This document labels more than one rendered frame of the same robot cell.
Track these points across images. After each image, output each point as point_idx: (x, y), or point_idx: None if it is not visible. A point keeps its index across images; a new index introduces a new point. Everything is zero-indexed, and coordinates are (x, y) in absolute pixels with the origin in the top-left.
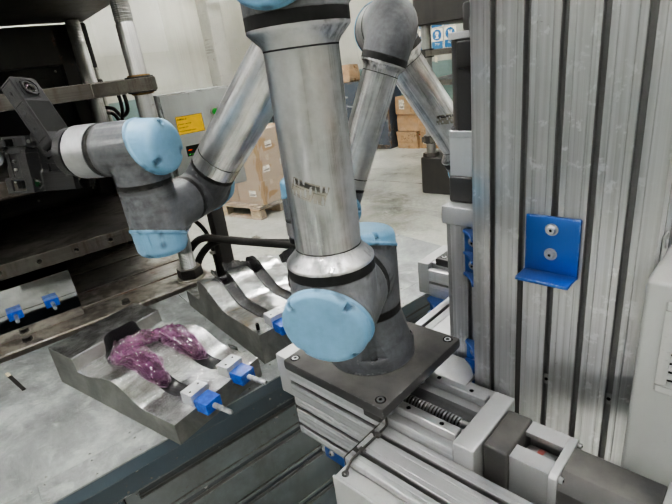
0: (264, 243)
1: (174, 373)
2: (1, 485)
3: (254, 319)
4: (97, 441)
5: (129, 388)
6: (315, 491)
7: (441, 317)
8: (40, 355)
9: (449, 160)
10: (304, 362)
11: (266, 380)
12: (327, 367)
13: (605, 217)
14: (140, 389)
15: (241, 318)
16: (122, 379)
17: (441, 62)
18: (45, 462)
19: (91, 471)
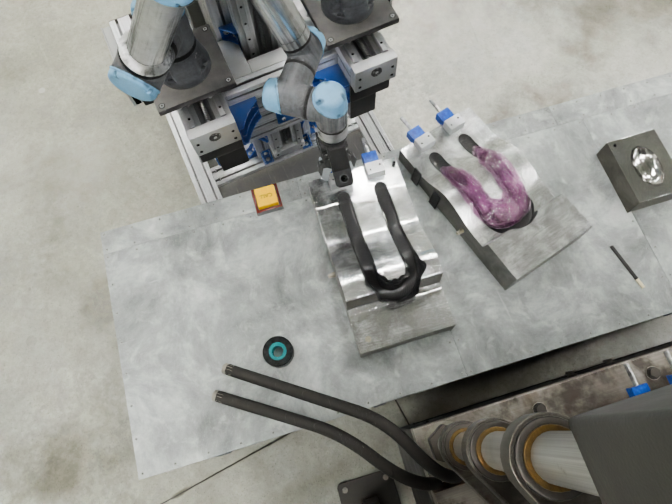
0: (330, 396)
1: (469, 156)
2: (583, 136)
3: (393, 184)
4: (525, 147)
5: (504, 144)
6: None
7: (265, 69)
8: (618, 308)
9: (170, 51)
10: (388, 9)
11: (400, 117)
12: (377, 0)
13: None
14: (495, 144)
15: (404, 196)
16: (510, 150)
17: None
18: (559, 143)
19: (523, 121)
